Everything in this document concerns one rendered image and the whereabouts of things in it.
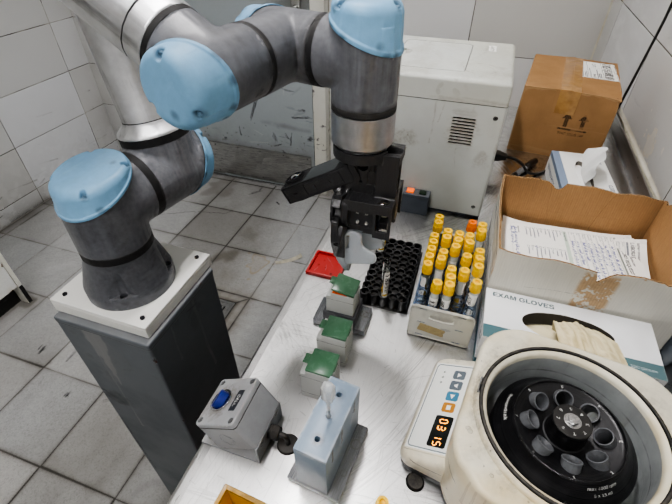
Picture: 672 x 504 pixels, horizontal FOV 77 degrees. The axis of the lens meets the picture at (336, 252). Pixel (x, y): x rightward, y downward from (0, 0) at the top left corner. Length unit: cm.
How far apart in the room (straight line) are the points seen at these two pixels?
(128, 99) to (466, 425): 65
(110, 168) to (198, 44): 34
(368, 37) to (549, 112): 90
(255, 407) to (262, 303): 142
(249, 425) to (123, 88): 52
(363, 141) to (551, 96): 86
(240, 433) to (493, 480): 29
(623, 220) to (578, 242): 10
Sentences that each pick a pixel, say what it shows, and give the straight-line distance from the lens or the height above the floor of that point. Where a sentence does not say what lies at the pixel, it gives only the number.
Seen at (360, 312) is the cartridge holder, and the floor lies 89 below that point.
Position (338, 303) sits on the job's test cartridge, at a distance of 69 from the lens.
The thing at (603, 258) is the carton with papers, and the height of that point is 94.
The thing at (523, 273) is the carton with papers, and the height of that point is 99.
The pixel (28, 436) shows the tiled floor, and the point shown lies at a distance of 192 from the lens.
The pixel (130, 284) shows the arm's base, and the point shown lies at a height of 95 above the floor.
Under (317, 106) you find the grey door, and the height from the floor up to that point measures 56.
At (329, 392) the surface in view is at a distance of 47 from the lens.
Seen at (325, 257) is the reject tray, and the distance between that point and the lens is 85.
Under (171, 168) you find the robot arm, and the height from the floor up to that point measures 109.
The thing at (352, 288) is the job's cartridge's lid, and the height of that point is 96.
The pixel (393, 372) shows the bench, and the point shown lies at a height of 88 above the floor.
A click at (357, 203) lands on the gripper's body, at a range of 53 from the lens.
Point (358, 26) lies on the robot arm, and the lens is 45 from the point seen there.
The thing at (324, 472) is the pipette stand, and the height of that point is 95.
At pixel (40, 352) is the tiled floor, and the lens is 215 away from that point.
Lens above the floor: 144
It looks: 41 degrees down
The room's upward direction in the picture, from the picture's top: straight up
